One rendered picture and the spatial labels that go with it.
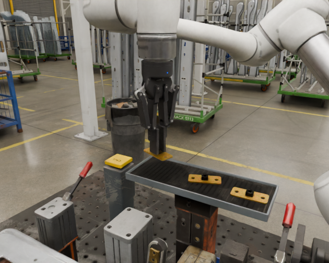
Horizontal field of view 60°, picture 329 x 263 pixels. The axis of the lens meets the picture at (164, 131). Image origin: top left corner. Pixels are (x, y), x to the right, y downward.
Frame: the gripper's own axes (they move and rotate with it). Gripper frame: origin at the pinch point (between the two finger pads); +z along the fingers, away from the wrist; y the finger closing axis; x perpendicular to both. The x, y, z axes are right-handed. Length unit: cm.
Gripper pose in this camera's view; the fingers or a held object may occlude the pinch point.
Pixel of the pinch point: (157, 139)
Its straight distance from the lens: 73.7
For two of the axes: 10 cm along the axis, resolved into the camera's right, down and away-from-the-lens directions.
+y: -7.6, 2.2, -6.0
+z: 0.0, 9.4, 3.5
